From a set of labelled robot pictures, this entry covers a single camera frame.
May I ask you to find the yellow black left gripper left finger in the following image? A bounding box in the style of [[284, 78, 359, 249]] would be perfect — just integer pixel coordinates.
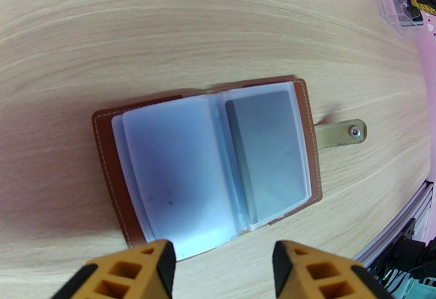
[[51, 238, 176, 299]]

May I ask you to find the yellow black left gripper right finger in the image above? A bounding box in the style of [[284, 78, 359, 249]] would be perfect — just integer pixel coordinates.
[[272, 240, 392, 299]]

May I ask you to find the brown leather card holder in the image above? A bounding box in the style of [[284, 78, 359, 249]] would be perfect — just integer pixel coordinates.
[[92, 76, 368, 263]]

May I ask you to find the black VIP card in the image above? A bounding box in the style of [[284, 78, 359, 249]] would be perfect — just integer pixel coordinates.
[[225, 89, 306, 225]]

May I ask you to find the aluminium mounting rail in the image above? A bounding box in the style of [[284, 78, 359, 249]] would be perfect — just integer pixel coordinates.
[[352, 180, 435, 270]]

